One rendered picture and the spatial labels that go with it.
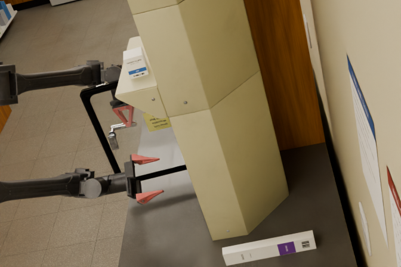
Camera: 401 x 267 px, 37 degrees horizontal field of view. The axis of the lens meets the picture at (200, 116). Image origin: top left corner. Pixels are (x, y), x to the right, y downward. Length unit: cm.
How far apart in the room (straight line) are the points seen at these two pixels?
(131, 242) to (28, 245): 180
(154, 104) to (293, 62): 55
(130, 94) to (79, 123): 303
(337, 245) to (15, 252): 234
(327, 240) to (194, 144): 48
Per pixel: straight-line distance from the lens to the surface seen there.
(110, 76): 187
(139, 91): 151
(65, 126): 458
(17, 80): 171
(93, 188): 170
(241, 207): 175
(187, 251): 184
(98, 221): 357
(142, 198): 172
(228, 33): 151
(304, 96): 196
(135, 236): 195
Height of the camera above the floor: 223
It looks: 33 degrees down
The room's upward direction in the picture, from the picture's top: 18 degrees counter-clockwise
